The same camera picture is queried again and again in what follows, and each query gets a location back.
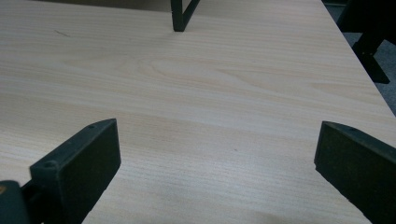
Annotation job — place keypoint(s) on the black metal shelf rack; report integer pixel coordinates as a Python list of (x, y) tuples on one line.
[(180, 17)]

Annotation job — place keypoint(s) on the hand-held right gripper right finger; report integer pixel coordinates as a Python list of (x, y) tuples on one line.
[(358, 168)]

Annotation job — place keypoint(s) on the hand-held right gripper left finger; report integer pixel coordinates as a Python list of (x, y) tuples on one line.
[(77, 168)]

